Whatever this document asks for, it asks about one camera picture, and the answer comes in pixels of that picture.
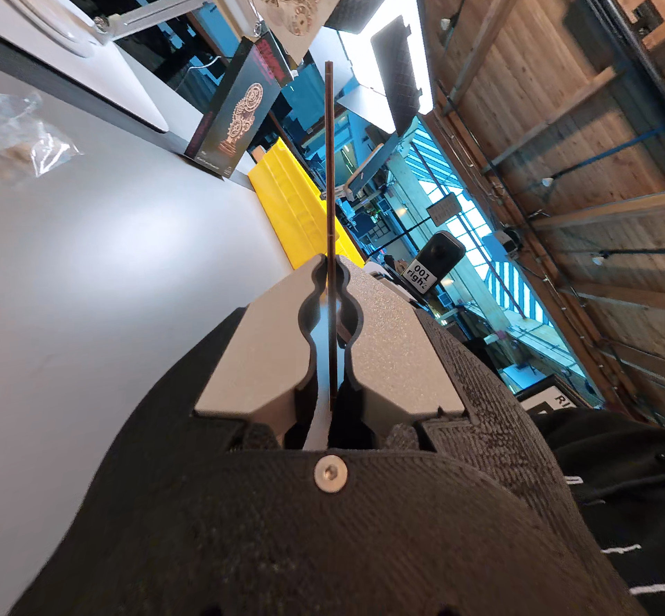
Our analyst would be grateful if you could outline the hanging white sign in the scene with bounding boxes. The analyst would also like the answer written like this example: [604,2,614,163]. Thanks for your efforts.
[426,191,464,225]

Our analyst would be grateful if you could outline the small clear plastic bag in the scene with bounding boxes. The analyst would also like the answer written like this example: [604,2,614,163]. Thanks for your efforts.
[0,90,85,187]

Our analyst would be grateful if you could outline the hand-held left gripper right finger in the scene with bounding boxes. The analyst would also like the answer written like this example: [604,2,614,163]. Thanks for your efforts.
[338,254,467,425]

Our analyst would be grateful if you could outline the ceiling security camera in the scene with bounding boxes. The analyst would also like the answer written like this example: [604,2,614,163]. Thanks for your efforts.
[493,228,524,259]

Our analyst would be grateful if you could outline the yellow plastic bin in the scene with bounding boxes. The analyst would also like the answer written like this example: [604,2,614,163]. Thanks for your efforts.
[248,136,365,270]

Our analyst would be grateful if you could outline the black gear model box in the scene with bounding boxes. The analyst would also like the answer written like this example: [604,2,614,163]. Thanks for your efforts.
[184,33,293,179]

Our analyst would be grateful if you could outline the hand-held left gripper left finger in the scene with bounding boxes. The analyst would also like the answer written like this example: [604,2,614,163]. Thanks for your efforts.
[194,254,329,448]

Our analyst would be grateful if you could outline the wooden gear parts sheet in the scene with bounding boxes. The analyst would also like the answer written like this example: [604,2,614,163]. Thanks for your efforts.
[324,60,339,412]

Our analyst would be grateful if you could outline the black desk mat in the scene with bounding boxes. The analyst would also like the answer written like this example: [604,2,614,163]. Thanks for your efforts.
[0,37,256,192]

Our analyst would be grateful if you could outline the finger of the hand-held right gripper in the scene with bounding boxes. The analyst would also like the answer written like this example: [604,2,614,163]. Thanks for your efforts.
[364,261,402,285]

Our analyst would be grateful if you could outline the framed black white marker sign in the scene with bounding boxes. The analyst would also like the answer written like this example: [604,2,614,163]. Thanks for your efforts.
[518,373,589,415]

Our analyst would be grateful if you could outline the studio light panel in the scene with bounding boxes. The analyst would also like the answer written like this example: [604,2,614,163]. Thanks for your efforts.
[321,0,435,135]

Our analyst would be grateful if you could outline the person's black sweatshirt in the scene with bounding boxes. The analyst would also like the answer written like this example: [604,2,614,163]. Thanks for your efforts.
[529,407,665,616]

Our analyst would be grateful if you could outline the white document stand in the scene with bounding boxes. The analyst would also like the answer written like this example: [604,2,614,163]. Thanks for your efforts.
[0,0,215,135]

